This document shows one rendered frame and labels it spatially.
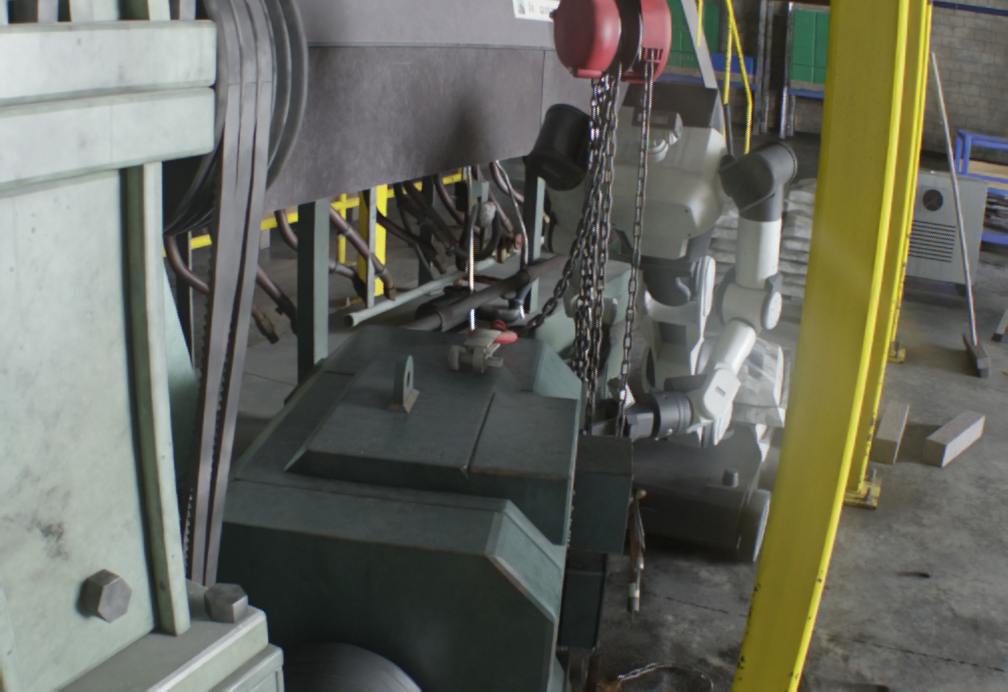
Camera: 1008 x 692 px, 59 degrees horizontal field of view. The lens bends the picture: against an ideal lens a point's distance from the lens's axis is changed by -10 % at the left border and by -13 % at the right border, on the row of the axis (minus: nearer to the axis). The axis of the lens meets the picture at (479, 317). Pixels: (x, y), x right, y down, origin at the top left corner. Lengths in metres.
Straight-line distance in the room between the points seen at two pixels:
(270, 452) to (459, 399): 0.26
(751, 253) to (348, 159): 0.81
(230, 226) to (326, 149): 0.98
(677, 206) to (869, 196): 0.74
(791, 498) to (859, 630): 1.17
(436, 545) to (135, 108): 0.54
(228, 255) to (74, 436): 0.20
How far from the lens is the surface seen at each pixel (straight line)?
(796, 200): 5.57
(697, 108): 2.07
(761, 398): 3.43
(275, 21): 0.82
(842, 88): 1.29
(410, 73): 1.97
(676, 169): 1.96
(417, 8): 2.01
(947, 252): 6.45
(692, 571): 2.69
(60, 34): 0.62
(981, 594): 2.85
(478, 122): 2.25
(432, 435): 1.16
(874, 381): 3.12
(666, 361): 2.49
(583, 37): 1.54
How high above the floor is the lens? 1.33
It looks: 16 degrees down
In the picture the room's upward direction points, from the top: 3 degrees clockwise
